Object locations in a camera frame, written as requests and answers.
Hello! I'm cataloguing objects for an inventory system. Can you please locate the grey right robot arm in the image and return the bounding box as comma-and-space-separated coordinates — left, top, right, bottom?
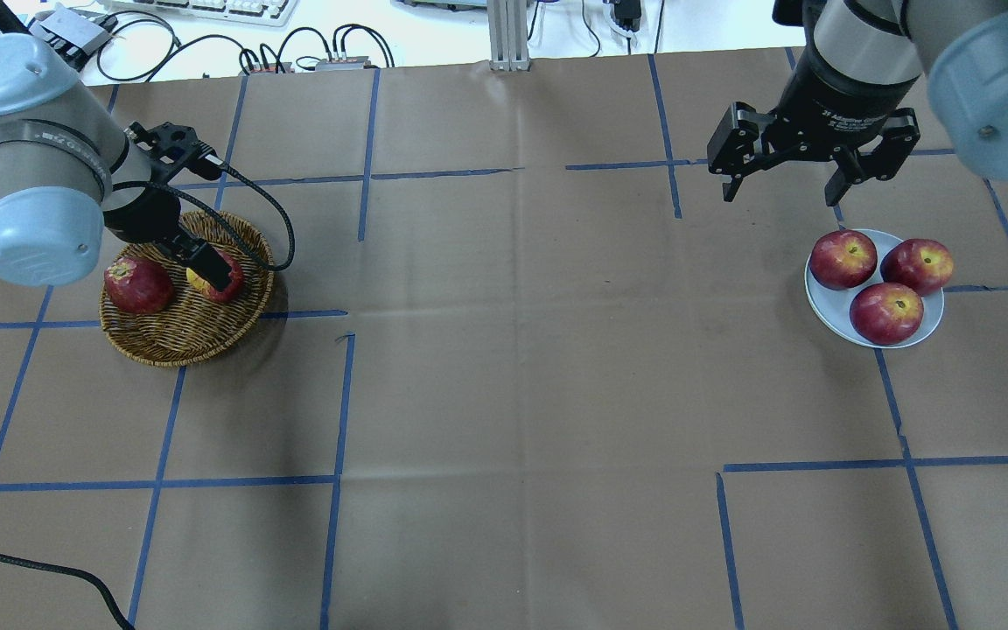
707, 1, 1008, 205

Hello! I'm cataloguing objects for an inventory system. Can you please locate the grey adapter box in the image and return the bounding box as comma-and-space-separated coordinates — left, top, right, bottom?
28, 4, 117, 69

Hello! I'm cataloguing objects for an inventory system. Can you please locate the red plate apple far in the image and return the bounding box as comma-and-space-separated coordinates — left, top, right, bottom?
808, 230, 879, 291

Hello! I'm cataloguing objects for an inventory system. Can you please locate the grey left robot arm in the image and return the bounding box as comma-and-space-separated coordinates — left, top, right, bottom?
0, 33, 229, 290

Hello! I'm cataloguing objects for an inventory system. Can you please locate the light blue plate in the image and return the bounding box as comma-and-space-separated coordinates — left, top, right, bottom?
803, 228, 947, 348

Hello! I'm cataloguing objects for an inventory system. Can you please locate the white keyboard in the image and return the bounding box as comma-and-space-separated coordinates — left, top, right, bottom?
99, 1, 300, 27

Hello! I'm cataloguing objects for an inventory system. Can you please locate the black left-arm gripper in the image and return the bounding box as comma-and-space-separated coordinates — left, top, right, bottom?
125, 121, 233, 292

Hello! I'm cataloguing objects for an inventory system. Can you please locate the round wicker basket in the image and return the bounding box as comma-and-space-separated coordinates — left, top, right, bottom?
99, 211, 277, 368

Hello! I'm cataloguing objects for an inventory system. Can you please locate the dark red basket apple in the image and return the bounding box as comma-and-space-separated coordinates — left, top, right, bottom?
103, 256, 177, 314

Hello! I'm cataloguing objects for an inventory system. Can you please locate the red plate apple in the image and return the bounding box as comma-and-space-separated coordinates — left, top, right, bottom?
849, 282, 925, 347
808, 230, 879, 291

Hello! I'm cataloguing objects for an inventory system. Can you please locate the black left-arm cable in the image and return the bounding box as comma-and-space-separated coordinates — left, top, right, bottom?
0, 157, 296, 630

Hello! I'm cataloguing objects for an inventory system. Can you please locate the yellow-red striped apple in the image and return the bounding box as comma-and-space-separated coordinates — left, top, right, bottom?
185, 248, 245, 305

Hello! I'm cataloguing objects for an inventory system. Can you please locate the black cable bundle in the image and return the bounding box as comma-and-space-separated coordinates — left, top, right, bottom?
97, 10, 396, 81

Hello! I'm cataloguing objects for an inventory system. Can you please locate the red plate apple side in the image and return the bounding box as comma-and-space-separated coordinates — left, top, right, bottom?
878, 238, 955, 298

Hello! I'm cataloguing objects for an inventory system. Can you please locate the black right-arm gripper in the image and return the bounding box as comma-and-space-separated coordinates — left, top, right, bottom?
707, 44, 921, 207

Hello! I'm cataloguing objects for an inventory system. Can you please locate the red plate apple near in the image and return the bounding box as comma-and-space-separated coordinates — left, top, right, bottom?
849, 282, 925, 347

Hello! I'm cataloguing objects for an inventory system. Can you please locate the aluminium frame post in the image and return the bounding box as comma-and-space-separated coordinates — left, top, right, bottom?
486, 0, 531, 72

